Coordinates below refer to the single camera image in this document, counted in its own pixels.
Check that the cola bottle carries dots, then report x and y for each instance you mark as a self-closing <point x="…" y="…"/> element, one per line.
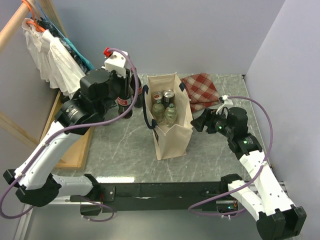
<point x="125" y="105"/>
<point x="139" y="101"/>

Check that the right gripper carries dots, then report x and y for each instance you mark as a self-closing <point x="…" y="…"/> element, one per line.
<point x="207" y="118"/>

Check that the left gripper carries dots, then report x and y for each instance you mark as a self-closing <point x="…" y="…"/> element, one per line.
<point x="114" y="74"/>

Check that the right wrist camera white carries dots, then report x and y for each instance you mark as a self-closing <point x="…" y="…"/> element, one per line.
<point x="225" y="103"/>

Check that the teal garment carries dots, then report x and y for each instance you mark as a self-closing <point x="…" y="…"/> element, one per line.
<point x="85" y="60"/>

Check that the black base beam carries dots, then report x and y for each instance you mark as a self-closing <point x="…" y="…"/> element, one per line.
<point x="154" y="196"/>

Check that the green cap bottle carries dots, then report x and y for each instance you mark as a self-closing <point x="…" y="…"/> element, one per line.
<point x="158" y="111"/>
<point x="170" y="115"/>

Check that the red plaid folded cloth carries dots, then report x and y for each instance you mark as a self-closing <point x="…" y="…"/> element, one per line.
<point x="201" y="91"/>

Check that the cream canvas tote bag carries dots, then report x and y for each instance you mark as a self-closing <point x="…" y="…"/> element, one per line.
<point x="170" y="142"/>

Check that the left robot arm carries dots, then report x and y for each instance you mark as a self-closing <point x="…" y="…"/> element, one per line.
<point x="35" y="183"/>

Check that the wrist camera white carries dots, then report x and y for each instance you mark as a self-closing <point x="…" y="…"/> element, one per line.
<point x="225" y="103"/>
<point x="115" y="61"/>

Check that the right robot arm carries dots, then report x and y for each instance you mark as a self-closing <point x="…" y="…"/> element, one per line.
<point x="276" y="216"/>

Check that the dark floral garment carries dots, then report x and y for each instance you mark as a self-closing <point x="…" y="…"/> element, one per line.
<point x="72" y="50"/>

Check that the orange hanger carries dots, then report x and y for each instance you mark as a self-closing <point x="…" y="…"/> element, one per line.
<point x="33" y="20"/>

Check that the tall dark can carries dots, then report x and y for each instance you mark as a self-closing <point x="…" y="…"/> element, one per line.
<point x="168" y="97"/>

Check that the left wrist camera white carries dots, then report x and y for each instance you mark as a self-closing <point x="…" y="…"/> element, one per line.
<point x="115" y="61"/>

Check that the white pleated garment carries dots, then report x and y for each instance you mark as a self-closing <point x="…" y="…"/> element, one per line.
<point x="55" y="64"/>

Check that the wooden clothes rack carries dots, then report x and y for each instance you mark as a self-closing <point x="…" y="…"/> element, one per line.
<point x="76" y="157"/>

